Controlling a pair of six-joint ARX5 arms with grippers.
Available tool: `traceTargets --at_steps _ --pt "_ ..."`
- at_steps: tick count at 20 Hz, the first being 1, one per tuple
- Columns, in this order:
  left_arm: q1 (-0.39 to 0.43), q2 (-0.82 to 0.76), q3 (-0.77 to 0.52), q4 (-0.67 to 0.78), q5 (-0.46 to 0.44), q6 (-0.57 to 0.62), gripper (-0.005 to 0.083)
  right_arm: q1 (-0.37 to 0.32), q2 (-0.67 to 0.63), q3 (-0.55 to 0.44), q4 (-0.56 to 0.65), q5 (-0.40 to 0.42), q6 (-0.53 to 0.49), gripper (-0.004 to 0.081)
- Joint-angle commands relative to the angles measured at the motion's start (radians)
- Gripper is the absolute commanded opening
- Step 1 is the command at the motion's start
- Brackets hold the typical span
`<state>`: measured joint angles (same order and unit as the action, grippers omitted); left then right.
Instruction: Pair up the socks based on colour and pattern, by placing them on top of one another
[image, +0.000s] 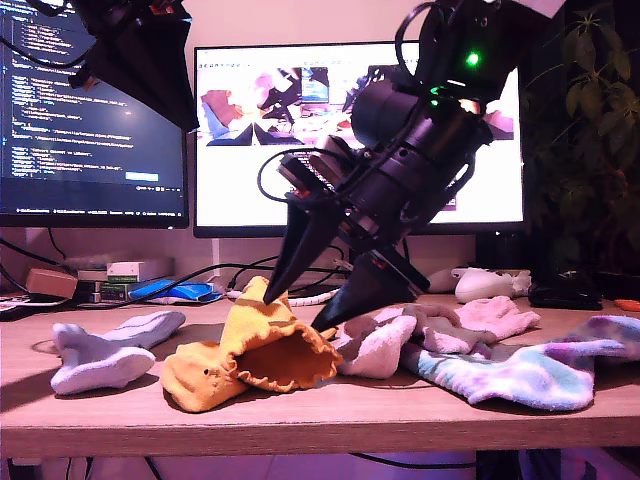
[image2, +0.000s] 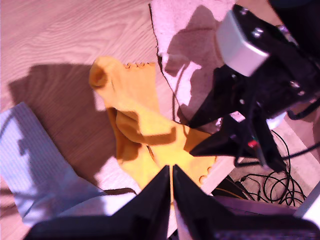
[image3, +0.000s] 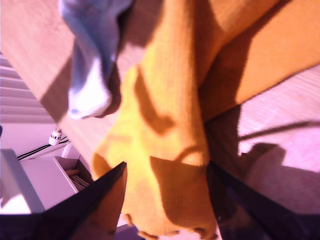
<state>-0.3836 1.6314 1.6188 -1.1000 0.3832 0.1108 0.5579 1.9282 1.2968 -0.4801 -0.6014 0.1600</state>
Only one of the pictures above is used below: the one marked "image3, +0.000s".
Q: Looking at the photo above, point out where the orange ruffled sock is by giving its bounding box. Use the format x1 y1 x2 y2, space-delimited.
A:
117 0 218 240
91 0 320 182

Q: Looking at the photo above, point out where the white open drawer box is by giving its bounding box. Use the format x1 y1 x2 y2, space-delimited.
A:
19 143 95 195

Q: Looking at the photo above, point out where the white pale blue sock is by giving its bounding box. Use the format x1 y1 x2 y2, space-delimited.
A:
57 0 133 120

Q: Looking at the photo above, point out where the grey table leg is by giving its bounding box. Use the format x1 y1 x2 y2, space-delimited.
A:
0 148 46 215

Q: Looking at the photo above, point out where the white radiator valve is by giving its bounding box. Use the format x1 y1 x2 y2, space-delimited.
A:
48 126 63 146

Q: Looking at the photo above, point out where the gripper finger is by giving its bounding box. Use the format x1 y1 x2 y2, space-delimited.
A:
32 161 129 240
207 161 320 240

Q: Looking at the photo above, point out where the white slatted radiator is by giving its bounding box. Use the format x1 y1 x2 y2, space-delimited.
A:
0 51 57 125

